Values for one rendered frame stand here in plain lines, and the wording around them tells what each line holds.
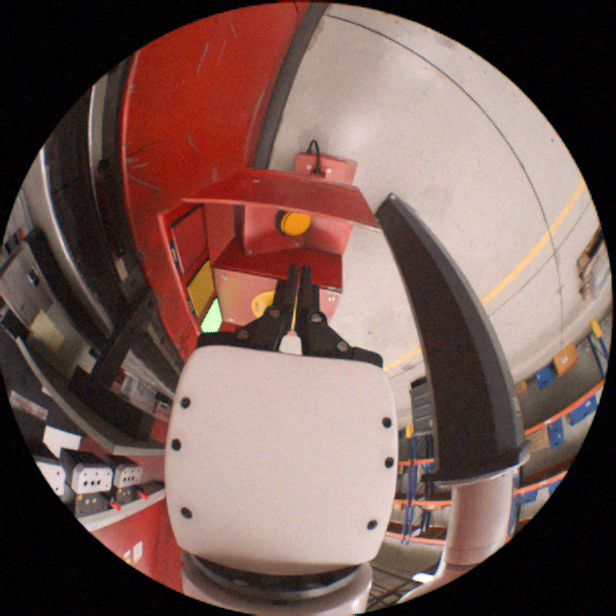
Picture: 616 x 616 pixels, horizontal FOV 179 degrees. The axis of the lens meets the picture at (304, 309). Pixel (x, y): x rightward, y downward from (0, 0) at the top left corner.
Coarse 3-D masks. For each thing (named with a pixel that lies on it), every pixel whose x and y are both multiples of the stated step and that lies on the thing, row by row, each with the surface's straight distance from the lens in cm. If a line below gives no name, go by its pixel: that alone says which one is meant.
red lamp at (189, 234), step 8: (200, 208) 19; (192, 216) 18; (200, 216) 20; (184, 224) 18; (192, 224) 19; (200, 224) 20; (176, 232) 17; (184, 232) 18; (192, 232) 19; (200, 232) 20; (176, 240) 17; (184, 240) 18; (192, 240) 19; (200, 240) 20; (176, 248) 17; (184, 248) 18; (192, 248) 19; (200, 248) 20; (184, 256) 18; (192, 256) 19; (184, 264) 18; (184, 272) 19
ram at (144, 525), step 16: (112, 512) 80; (144, 512) 105; (160, 512) 126; (112, 528) 84; (128, 528) 96; (144, 528) 111; (112, 544) 89; (128, 544) 101; (144, 544) 119; (144, 560) 127
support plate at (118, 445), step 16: (32, 352) 39; (32, 368) 33; (48, 368) 38; (48, 384) 28; (64, 384) 36; (64, 400) 25; (80, 400) 33; (80, 416) 23; (96, 416) 29; (96, 432) 22; (112, 432) 25; (112, 448) 20; (128, 448) 22; (144, 448) 25; (160, 448) 30
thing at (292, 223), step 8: (280, 216) 24; (288, 216) 23; (296, 216) 23; (304, 216) 24; (280, 224) 24; (288, 224) 23; (296, 224) 24; (304, 224) 24; (288, 232) 24; (296, 232) 24
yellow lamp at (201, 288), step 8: (208, 264) 22; (200, 272) 21; (208, 272) 23; (192, 280) 20; (200, 280) 22; (208, 280) 23; (192, 288) 20; (200, 288) 22; (208, 288) 24; (192, 296) 21; (200, 296) 22; (208, 296) 24; (200, 304) 23; (200, 312) 23
